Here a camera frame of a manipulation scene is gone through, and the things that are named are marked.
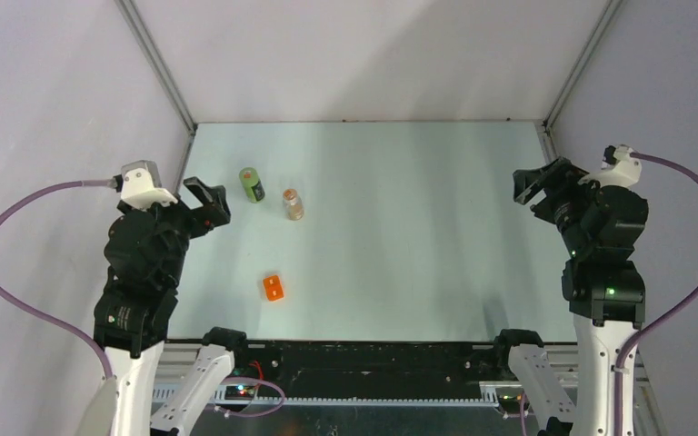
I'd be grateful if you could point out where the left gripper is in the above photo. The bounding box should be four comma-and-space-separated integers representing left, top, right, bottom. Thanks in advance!
136, 173, 231, 285

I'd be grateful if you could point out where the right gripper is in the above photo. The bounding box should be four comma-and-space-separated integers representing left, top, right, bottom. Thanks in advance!
513, 154, 601, 253

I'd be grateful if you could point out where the clear pill bottle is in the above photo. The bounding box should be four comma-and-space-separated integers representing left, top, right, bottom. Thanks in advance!
283, 188, 304, 221

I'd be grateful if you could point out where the orange pill box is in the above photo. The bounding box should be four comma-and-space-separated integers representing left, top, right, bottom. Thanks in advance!
262, 274, 284, 302

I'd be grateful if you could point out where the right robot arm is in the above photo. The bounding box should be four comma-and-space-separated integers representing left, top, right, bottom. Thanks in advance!
492, 156, 649, 435

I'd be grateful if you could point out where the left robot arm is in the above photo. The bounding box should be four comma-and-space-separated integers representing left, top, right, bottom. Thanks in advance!
76, 176, 251, 435

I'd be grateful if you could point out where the green pill bottle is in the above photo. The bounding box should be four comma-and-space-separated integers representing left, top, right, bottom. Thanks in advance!
239, 167, 265, 203

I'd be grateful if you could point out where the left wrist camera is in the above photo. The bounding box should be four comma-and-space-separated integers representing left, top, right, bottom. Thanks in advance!
118, 160, 178, 210

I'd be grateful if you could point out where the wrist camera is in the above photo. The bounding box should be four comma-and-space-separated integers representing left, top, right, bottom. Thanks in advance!
578, 144, 643, 188
118, 160, 178, 210

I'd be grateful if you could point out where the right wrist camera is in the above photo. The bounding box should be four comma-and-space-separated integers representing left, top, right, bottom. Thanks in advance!
578, 144, 643, 188

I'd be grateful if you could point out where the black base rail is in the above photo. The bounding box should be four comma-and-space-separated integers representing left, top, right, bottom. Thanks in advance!
155, 340, 579, 404

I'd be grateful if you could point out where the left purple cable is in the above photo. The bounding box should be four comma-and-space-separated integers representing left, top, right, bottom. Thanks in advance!
0, 177, 116, 381

